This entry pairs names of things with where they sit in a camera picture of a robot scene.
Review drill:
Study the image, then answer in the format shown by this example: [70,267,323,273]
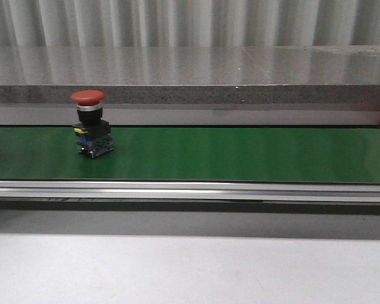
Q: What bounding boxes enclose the red push button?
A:
[70,90,114,158]

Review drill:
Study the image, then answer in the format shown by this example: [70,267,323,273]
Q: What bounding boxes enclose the green conveyor belt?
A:
[0,127,380,184]

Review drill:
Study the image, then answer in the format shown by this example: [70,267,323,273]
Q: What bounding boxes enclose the grey stone counter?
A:
[0,46,380,126]

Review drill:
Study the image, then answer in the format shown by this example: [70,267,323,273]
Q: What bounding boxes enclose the white pleated curtain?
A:
[0,1,380,47]

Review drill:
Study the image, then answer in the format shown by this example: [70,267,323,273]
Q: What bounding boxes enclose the aluminium conveyor frame rail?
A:
[0,180,380,205]

